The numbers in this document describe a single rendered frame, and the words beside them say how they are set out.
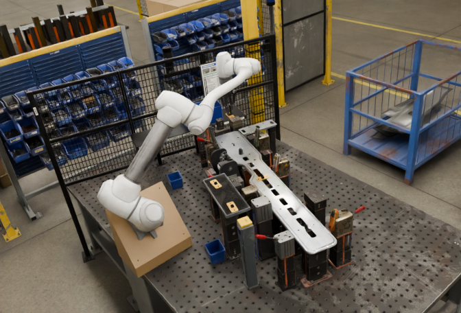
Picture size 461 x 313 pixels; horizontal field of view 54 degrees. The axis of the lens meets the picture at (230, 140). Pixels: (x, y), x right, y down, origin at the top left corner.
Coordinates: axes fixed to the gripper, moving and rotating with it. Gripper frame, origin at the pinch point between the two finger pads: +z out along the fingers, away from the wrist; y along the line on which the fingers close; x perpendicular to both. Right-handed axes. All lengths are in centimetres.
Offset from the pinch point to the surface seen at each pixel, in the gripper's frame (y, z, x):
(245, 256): -36, 35, -98
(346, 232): 19, 34, -109
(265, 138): 22.1, 25.4, -8.6
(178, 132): -30, 25, 37
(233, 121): 11.2, 22.7, 24.1
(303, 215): 4, 29, -90
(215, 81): 11, 0, 54
